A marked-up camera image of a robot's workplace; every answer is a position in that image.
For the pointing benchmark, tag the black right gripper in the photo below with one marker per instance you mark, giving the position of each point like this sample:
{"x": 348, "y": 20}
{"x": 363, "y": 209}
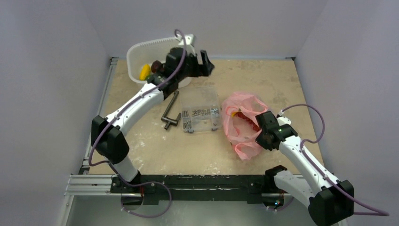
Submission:
{"x": 263, "y": 139}

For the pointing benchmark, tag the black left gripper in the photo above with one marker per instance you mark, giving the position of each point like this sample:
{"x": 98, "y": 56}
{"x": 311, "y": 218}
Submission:
{"x": 203, "y": 70}

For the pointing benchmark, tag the pink plastic bag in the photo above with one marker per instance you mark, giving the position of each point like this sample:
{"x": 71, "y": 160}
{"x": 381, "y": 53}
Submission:
{"x": 238, "y": 132}

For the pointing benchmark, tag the dark red fake apple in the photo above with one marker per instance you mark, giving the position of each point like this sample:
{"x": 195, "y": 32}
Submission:
{"x": 156, "y": 66}

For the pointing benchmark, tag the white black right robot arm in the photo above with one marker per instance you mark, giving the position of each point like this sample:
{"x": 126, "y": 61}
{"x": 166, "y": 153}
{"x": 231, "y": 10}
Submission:
{"x": 328, "y": 199}

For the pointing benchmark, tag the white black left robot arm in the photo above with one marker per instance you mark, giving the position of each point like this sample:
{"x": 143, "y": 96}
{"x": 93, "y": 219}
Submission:
{"x": 108, "y": 133}

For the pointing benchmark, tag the red fake strawberries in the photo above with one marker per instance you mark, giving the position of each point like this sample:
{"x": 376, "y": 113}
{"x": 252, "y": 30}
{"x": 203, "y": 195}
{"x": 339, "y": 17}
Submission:
{"x": 251, "y": 123}

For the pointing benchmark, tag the clear plastic screw organizer box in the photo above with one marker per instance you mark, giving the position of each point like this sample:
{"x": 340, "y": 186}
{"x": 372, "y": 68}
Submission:
{"x": 201, "y": 109}

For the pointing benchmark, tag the white plastic basin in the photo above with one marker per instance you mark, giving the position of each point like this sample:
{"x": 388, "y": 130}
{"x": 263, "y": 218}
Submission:
{"x": 148, "y": 52}

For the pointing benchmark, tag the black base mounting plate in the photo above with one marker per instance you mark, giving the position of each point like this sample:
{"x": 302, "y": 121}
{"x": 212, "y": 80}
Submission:
{"x": 252, "y": 189}

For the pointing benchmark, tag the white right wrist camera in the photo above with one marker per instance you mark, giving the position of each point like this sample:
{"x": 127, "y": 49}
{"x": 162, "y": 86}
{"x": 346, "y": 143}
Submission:
{"x": 282, "y": 119}

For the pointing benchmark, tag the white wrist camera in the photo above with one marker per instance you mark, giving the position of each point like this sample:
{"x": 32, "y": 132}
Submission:
{"x": 282, "y": 119}
{"x": 188, "y": 43}

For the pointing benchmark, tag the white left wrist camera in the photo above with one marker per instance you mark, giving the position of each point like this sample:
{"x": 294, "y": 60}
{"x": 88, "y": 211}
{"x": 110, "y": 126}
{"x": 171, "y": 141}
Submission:
{"x": 188, "y": 43}

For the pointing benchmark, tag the aluminium extrusion frame rail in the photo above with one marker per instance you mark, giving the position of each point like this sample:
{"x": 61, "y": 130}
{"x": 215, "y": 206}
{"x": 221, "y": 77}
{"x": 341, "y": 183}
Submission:
{"x": 95, "y": 177}

